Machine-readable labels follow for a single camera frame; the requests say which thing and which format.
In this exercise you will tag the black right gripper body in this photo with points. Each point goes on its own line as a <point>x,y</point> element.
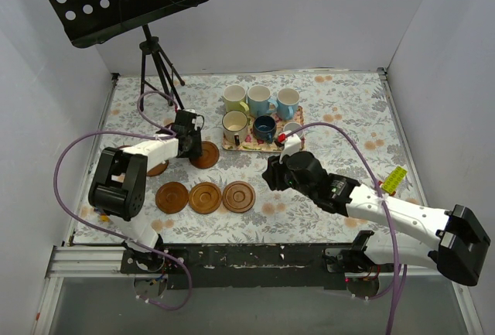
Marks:
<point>273,175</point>

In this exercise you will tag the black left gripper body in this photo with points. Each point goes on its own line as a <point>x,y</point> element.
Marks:
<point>192,143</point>

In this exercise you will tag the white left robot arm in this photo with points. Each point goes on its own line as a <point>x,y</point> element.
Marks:
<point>119,183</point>

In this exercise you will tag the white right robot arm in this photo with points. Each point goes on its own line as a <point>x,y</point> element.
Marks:
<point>452,241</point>

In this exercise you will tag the floral serving tray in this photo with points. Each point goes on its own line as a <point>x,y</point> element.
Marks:
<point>251,144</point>

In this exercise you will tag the dark blue glazed mug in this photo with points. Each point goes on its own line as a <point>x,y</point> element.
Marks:
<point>264,128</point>

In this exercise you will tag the yellow-green mug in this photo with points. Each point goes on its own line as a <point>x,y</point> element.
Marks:
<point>234,98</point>

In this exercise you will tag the floral tablecloth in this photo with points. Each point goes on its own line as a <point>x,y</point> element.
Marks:
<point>351,130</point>

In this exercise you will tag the light blue mug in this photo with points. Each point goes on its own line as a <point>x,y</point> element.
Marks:
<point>260,101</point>

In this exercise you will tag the blue mug with white interior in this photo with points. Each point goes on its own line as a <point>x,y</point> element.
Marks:
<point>288,103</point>

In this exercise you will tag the lime green toy brick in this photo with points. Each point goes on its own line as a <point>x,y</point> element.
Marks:
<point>394,179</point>

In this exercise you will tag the cream mug with black handle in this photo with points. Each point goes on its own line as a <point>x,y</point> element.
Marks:
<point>235,126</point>

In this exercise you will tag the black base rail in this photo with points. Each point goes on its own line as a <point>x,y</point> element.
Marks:
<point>272,265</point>

